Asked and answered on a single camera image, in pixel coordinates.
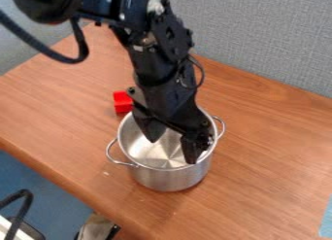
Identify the red plastic block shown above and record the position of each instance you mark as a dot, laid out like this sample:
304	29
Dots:
122	101

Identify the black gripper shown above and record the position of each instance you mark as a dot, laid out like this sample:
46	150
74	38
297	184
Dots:
164	104

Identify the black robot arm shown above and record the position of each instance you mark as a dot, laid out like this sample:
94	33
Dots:
157	42

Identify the grey black object under table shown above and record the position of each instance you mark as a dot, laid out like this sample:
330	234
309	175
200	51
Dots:
97	228

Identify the stainless steel pot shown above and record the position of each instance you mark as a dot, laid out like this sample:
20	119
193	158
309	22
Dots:
156	164

